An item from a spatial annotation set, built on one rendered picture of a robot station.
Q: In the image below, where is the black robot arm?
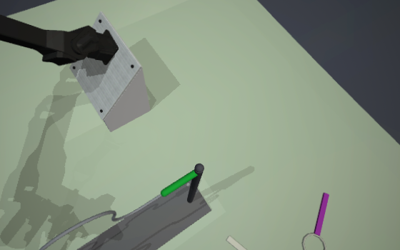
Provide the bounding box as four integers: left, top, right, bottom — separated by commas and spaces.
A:
0, 15, 119, 66

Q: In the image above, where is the grey loop with straight flat handle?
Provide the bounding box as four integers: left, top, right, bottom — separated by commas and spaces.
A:
226, 236, 246, 250

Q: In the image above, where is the grey ring with purple handle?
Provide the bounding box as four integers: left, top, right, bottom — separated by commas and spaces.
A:
302, 192, 329, 250

